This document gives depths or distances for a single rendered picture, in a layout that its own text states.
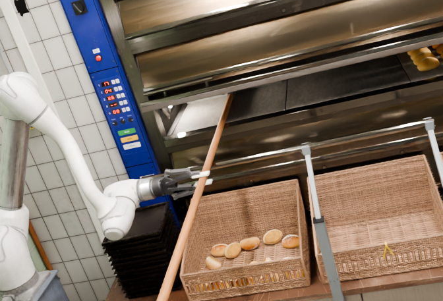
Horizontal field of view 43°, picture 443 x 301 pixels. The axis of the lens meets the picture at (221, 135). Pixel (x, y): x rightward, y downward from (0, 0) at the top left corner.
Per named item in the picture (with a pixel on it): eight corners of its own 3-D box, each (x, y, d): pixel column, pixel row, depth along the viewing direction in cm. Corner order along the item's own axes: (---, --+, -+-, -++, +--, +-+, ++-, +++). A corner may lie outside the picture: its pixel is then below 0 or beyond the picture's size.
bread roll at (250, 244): (258, 235, 272) (260, 246, 269) (260, 238, 278) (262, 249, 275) (237, 239, 273) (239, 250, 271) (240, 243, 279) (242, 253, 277)
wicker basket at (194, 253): (205, 242, 295) (189, 197, 285) (311, 224, 282) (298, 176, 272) (187, 304, 251) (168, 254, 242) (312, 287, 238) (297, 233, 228)
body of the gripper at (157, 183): (153, 174, 227) (175, 170, 224) (159, 191, 230) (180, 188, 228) (148, 183, 220) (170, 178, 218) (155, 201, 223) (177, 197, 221)
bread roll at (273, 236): (285, 238, 272) (283, 240, 278) (279, 226, 274) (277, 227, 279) (266, 247, 270) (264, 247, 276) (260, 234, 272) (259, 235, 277)
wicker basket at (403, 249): (317, 223, 281) (304, 175, 271) (434, 203, 269) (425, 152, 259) (321, 286, 237) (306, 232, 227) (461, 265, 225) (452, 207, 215)
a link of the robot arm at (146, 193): (147, 193, 232) (161, 191, 230) (142, 205, 224) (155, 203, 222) (140, 174, 229) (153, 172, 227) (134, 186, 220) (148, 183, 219)
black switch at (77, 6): (76, 15, 252) (66, -8, 248) (88, 12, 251) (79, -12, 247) (72, 17, 249) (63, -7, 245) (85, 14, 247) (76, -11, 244)
